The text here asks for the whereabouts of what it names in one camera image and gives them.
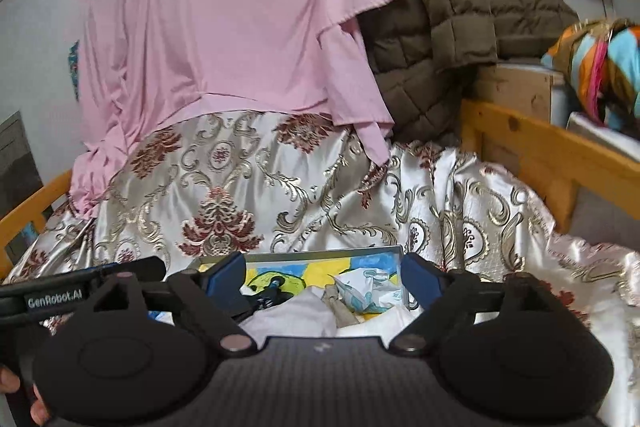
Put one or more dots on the beige drawstring pouch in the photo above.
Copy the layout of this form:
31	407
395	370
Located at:
342	314

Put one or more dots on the colourful striped fabric bundle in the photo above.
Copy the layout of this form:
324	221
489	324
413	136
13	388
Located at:
600	61

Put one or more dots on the person left hand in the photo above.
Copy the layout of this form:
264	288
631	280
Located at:
10	383

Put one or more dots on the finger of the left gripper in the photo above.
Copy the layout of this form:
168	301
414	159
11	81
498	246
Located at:
150	269

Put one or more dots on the black small object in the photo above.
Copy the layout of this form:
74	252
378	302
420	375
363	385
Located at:
270	296

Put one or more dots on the silver floral satin bedspread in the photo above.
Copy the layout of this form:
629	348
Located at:
267	183

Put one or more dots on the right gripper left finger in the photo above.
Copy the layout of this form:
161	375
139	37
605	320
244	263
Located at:
208	303

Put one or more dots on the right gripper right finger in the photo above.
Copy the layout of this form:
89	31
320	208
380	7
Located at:
446	299

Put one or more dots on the colourful wall poster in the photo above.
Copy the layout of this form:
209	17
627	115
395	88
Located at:
72	61

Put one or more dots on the metal tray with cartoon picture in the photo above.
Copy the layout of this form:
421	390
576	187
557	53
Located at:
309	268

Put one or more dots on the brown quilted jacket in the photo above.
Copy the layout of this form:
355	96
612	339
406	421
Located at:
425	53

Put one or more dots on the white towel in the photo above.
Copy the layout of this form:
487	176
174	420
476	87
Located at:
304	315

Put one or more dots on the pink draped sheet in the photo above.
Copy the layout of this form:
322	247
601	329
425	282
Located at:
146	64

